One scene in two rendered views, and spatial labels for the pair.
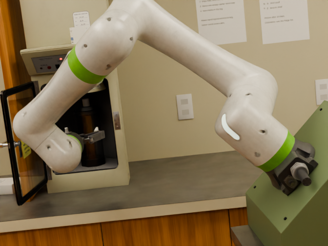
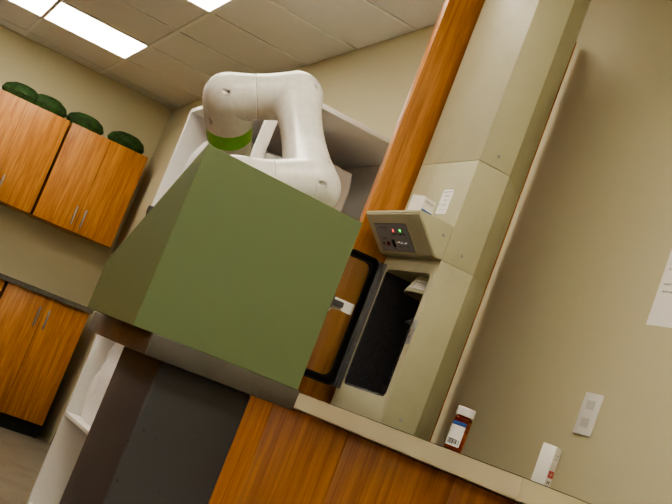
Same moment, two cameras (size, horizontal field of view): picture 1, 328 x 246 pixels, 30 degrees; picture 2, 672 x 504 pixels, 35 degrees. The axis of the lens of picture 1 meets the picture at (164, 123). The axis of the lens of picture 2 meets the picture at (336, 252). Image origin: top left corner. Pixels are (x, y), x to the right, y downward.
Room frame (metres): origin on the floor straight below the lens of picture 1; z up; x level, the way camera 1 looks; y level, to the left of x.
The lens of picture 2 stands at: (0.88, -2.29, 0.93)
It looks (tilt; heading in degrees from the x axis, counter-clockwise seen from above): 8 degrees up; 65
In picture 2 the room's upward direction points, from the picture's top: 21 degrees clockwise
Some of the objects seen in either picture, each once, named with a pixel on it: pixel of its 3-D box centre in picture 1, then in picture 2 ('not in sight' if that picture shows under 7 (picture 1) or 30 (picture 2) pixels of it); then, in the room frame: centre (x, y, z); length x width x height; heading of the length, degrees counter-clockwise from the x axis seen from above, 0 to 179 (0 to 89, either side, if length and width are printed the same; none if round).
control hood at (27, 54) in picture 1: (68, 58); (402, 234); (2.27, 0.33, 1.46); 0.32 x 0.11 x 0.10; 89
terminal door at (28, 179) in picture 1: (25, 140); (310, 304); (2.17, 0.50, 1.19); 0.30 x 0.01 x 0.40; 171
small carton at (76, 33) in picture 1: (78, 34); (421, 208); (2.27, 0.28, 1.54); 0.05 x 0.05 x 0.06; 18
